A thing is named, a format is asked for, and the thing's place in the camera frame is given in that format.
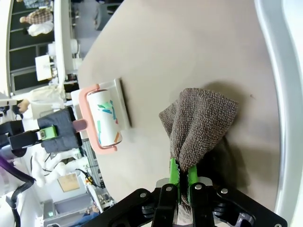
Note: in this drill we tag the bystander in white top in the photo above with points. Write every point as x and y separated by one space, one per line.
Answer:
45 101

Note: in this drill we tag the white folding stand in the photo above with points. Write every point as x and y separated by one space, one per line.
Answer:
118 85

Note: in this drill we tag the bystander in plaid shirt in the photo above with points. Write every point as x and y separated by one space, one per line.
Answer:
39 19

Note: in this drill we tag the brown cardboard sheet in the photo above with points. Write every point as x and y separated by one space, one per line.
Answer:
68 182

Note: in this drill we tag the brown terry towel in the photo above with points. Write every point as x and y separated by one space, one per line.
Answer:
201 118

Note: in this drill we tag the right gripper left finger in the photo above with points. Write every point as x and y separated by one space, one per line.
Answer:
166 203

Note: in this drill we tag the seated bystander in jeans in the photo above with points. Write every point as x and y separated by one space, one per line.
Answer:
88 216

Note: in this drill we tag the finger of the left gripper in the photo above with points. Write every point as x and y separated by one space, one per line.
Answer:
11 127
28 139

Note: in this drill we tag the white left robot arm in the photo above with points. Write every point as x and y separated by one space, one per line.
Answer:
4 186

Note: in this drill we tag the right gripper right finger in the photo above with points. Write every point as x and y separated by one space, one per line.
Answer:
201 205

